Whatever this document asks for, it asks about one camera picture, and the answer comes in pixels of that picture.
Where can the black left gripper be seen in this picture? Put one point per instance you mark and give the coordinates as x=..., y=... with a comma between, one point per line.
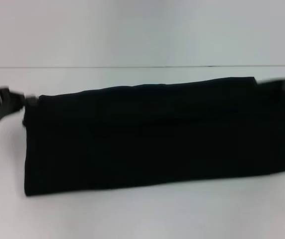
x=0, y=102

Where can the black shirt with FREE print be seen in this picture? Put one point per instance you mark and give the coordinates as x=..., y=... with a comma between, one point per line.
x=157, y=137

